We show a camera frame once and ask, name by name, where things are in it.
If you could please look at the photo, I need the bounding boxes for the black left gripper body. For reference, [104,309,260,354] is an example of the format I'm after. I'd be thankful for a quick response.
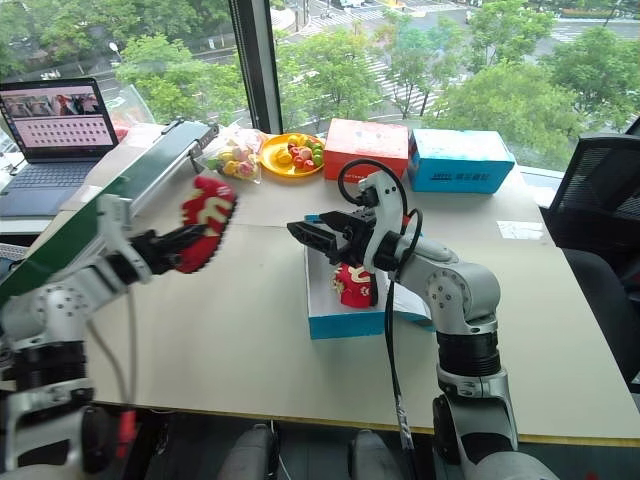
[130,229,185,276]

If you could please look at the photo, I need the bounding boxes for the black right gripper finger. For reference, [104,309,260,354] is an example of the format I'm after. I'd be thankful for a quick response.
[318,210,365,233]
[286,220,350,265]

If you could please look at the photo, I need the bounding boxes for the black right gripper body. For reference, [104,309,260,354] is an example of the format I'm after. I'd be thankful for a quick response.
[338,211,377,271]

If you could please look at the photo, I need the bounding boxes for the red snack packet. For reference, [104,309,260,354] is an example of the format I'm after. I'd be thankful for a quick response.
[175,174,240,276]
[327,263,377,309]

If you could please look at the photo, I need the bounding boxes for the open blue white shoebox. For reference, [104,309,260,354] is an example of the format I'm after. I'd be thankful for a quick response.
[303,213,437,342]

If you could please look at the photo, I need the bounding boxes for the red snack packet in box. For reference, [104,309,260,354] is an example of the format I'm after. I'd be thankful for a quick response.
[327,263,377,309]

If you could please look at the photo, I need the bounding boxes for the green conveyor belt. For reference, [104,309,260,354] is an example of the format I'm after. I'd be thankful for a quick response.
[0,119,221,307]

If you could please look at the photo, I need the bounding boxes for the red cardboard box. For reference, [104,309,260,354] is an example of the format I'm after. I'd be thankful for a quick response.
[322,117,412,183]

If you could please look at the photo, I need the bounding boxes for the yellow plastic plate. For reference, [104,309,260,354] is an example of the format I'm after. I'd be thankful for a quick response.
[260,132,327,178]

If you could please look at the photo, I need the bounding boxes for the clear bag of toy fruit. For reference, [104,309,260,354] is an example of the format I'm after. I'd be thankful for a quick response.
[201,124,270,185]

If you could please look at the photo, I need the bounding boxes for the blue cardboard box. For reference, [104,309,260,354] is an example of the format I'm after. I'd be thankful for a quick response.
[406,127,517,194]

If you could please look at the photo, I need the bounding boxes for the dark blue laptop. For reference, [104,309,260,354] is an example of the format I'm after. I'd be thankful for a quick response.
[0,76,121,218]

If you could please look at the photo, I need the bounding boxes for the white paper label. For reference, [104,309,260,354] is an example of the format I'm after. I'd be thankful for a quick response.
[496,219,547,242]

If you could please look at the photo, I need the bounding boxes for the grey rounded shape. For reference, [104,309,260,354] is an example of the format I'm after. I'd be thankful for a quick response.
[230,423,277,480]
[348,428,403,480]

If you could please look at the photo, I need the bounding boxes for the black mesh office chair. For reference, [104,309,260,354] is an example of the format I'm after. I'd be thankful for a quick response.
[541,116,640,387]

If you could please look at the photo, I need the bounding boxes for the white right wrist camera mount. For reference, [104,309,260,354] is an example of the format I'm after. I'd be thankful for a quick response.
[357,171,410,274]

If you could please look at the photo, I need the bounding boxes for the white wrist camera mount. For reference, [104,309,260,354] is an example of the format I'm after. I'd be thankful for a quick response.
[96,193,152,287]
[357,171,410,274]

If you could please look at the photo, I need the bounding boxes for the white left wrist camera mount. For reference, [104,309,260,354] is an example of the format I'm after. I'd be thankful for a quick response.
[96,193,152,287]

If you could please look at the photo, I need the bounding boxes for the pale left arm cable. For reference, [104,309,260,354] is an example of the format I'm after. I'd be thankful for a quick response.
[85,292,140,407]

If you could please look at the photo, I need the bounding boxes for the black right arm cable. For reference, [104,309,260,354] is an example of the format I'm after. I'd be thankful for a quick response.
[336,159,425,480]

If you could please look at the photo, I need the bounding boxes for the dark window frame post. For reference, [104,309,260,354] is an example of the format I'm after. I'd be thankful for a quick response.
[228,0,285,136]

